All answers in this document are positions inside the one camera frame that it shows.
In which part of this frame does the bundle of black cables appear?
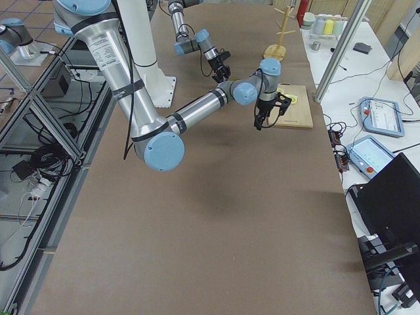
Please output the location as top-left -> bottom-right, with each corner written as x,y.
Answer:
31,144 -> 75,181

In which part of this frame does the aluminium frame post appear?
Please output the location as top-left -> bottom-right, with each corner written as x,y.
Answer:
314,0 -> 372,103

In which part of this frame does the red fire extinguisher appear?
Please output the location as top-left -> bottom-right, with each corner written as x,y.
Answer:
297,0 -> 310,20

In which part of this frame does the grey control box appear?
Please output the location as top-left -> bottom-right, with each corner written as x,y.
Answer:
41,70 -> 72,97

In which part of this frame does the small metal cup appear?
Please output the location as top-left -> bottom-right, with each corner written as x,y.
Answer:
310,41 -> 321,51

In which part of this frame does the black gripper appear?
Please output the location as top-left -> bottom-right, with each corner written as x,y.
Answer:
208,51 -> 230,83
254,92 -> 291,130

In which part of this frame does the teach pendant far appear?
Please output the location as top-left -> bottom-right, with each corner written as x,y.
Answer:
360,96 -> 405,138

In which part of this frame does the teach pendant near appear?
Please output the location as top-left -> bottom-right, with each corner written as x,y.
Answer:
346,135 -> 395,179

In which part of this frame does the black monitor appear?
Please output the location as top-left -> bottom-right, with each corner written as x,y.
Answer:
350,152 -> 419,297

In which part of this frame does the lemon slice on knife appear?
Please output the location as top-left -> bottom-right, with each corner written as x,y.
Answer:
286,94 -> 298,104

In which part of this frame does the black notebook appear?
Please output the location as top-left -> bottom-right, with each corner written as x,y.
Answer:
353,42 -> 372,54

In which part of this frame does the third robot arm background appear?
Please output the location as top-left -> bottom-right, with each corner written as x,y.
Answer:
1,18 -> 33,54

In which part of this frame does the tray with cups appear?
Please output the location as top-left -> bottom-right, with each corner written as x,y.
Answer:
309,14 -> 348,41

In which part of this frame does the teach pendant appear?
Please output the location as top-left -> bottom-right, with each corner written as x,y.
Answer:
346,135 -> 395,179
360,96 -> 405,138

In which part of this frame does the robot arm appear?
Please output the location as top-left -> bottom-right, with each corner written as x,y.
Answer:
167,0 -> 231,83
53,1 -> 291,172

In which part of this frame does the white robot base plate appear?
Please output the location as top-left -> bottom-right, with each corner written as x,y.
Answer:
153,68 -> 177,108

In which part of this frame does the black power strip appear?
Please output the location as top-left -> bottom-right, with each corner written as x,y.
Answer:
328,129 -> 349,173

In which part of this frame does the wooden cup storage rack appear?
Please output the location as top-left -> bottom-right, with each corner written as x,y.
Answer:
262,5 -> 295,61

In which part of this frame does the wooden cutting board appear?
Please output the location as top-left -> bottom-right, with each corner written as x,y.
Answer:
267,84 -> 313,129

